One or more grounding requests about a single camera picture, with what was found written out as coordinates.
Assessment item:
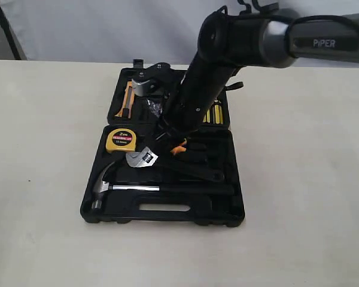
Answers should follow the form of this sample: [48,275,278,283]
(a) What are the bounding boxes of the yellow black screwdriver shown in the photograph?
[212,100,224,125]
[203,110,211,123]

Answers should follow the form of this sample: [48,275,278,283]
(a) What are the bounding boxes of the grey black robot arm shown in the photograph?
[146,1,359,154]

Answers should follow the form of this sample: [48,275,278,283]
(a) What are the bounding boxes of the black electrical tape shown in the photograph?
[145,97,165,118]

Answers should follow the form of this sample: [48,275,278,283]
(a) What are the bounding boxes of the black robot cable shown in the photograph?
[217,0,359,42]

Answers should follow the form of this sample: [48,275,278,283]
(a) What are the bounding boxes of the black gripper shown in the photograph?
[154,56,241,152]

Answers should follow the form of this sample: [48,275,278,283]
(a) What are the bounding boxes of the black plastic tool case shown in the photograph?
[80,59,245,227]

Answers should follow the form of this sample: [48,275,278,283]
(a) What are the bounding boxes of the yellow black screwdriver left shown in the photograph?
[203,110,211,123]

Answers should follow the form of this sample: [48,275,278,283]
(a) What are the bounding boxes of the yellow tape measure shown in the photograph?
[105,128,137,154]

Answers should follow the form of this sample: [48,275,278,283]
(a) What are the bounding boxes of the orange handled pliers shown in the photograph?
[171,138,187,155]

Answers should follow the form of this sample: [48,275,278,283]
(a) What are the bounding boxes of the orange utility knife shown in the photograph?
[115,81,135,119]

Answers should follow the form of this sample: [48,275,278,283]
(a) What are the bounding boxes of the adjustable wrench black handle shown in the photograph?
[126,146,224,182]

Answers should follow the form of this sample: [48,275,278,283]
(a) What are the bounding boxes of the black metal stand pole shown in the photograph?
[0,6,25,60]

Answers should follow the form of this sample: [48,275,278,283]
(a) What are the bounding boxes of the claw hammer black handle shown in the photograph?
[91,162,234,210]

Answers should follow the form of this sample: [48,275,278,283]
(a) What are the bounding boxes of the yellow black screwdriver right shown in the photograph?
[212,100,224,125]

